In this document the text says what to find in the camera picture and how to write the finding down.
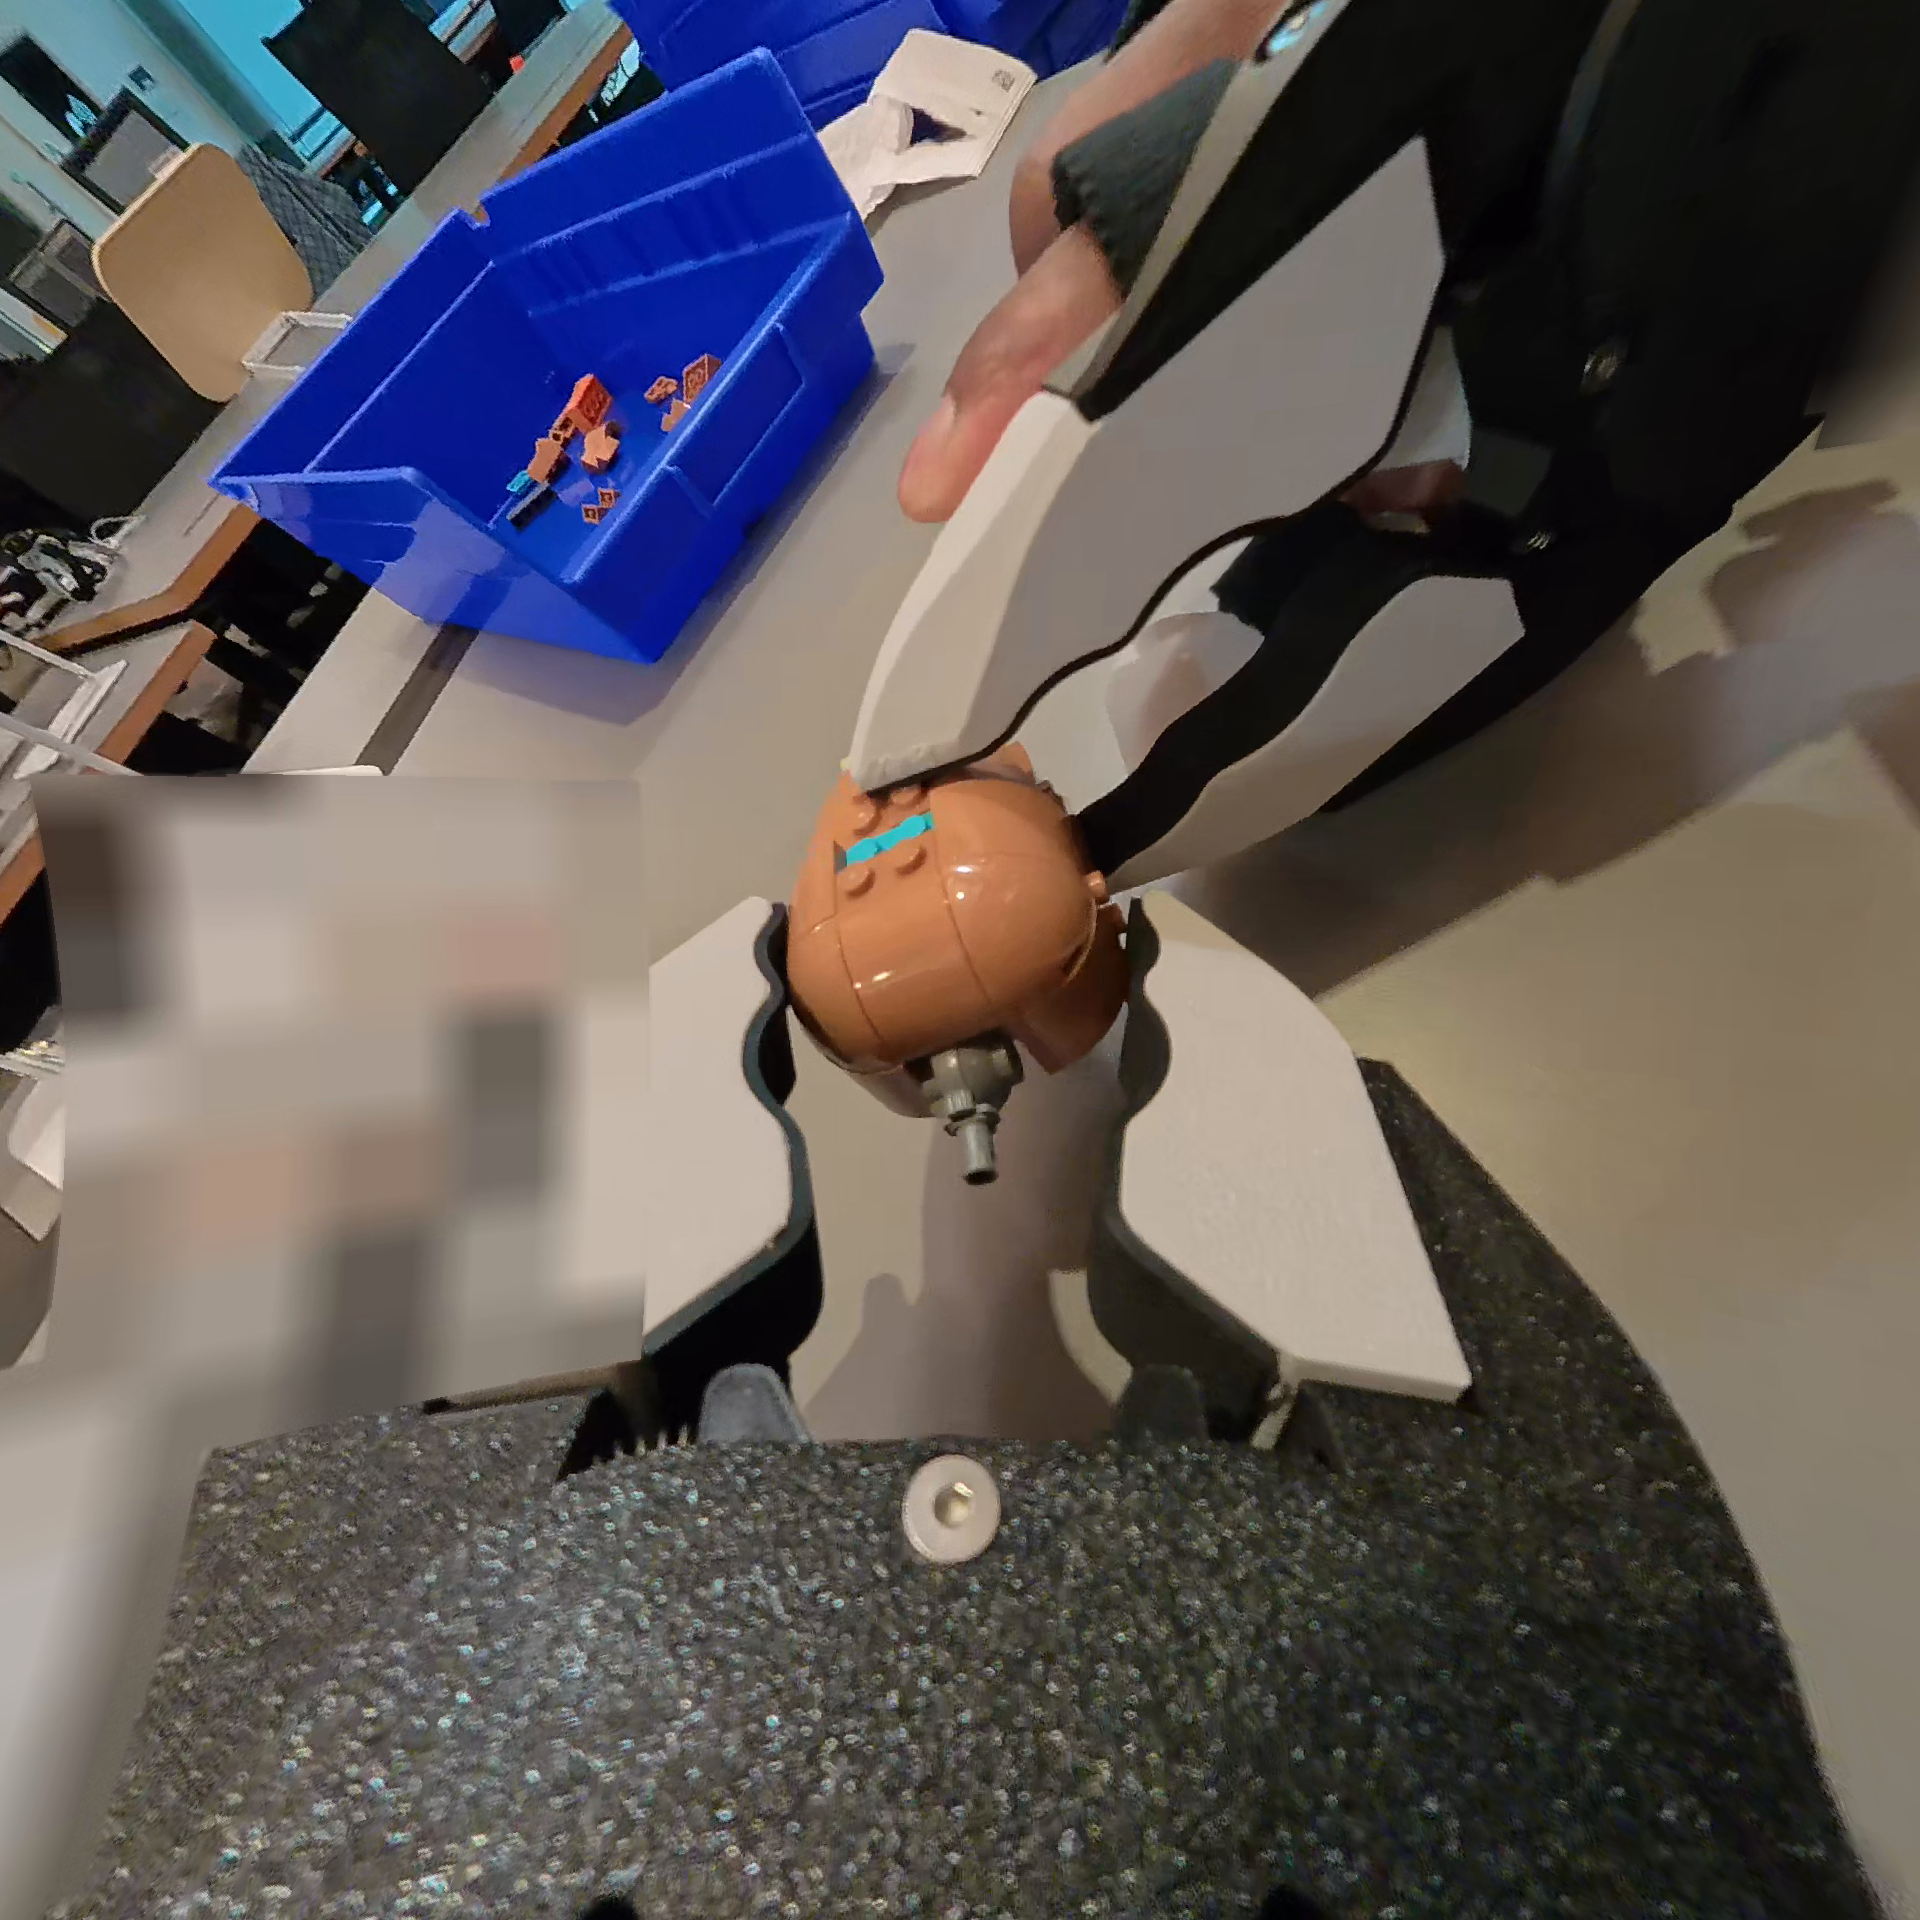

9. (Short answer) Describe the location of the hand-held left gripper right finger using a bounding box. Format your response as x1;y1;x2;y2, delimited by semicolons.
1047;891;1477;1453

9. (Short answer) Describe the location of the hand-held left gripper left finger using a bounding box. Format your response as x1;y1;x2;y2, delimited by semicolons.
645;896;826;1356

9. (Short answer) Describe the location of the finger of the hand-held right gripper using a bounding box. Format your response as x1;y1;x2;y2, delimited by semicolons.
847;140;1453;797
1071;502;1529;899

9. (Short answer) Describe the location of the brown brick model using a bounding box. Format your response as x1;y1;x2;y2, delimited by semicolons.
785;742;1129;1186

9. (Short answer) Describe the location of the blue plastic bin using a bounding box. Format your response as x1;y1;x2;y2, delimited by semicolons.
211;48;886;664
609;0;1134;127

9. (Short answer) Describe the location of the grey desk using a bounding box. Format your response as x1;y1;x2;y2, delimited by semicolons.
0;30;1920;1920

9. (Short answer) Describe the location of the person's right hand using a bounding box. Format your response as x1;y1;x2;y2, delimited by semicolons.
897;0;1297;523

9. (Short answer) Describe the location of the pile of orange bricks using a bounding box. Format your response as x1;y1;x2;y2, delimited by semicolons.
502;352;725;531

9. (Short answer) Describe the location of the white paper bag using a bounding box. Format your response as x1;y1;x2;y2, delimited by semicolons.
815;27;1041;227

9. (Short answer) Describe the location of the wooden chair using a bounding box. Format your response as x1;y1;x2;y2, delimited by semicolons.
90;142;377;404

